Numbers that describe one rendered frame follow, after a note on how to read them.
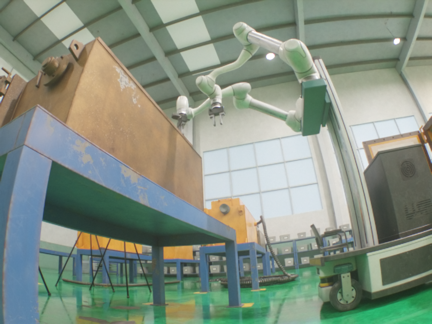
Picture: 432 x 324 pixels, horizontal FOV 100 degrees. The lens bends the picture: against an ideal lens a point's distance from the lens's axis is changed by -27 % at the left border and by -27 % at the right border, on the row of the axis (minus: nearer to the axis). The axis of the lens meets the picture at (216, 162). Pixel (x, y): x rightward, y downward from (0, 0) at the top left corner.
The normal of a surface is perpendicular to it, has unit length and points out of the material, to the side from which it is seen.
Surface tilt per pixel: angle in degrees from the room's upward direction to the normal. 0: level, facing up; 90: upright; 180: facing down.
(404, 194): 90
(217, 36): 180
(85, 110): 90
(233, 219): 90
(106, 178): 90
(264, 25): 180
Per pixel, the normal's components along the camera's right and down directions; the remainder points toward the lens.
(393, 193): -0.28, -0.39
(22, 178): 0.95, -0.18
